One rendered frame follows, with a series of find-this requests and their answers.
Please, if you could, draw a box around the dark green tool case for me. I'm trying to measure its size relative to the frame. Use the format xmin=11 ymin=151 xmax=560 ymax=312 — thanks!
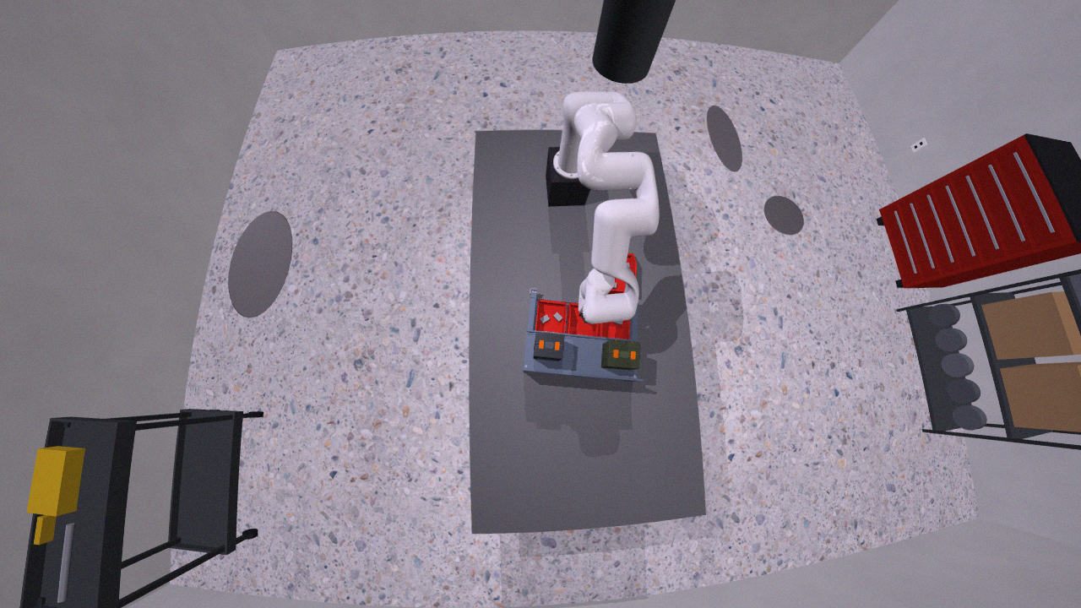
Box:
xmin=601 ymin=340 xmax=640 ymax=370

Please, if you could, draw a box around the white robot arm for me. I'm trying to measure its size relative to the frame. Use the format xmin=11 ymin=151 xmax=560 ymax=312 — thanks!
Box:
xmin=553 ymin=91 xmax=660 ymax=323

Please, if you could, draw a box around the red bin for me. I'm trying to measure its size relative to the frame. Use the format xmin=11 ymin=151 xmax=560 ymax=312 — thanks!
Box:
xmin=598 ymin=319 xmax=630 ymax=339
xmin=535 ymin=299 xmax=568 ymax=334
xmin=608 ymin=253 xmax=637 ymax=295
xmin=566 ymin=302 xmax=598 ymax=338

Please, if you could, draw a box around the dark grey tool case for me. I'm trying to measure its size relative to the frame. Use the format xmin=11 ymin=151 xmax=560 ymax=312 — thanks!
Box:
xmin=534 ymin=332 xmax=564 ymax=359

